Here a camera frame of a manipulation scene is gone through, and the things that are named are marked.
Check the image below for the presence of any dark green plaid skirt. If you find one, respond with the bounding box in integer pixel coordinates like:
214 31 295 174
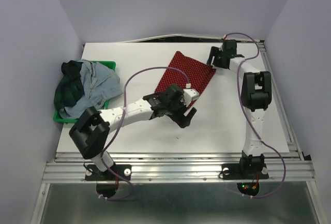
54 60 84 111

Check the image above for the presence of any aluminium rail frame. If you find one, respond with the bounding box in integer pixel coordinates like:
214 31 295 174
29 40 324 224

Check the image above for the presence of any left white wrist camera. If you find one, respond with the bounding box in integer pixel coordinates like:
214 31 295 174
183 88 200 107

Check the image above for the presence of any red polka dot skirt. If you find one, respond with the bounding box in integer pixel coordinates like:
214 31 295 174
155 51 216 95

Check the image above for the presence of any green plastic bin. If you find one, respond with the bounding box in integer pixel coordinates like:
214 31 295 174
53 60 117 126

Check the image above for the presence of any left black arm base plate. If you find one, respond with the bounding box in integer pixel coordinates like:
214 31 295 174
81 163 133 183

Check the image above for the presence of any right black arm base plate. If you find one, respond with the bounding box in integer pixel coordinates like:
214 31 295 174
218 163 269 180

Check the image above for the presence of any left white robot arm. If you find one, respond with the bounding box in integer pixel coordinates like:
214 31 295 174
69 84 200 180

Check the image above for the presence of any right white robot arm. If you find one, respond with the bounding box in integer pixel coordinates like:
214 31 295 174
206 39 272 180

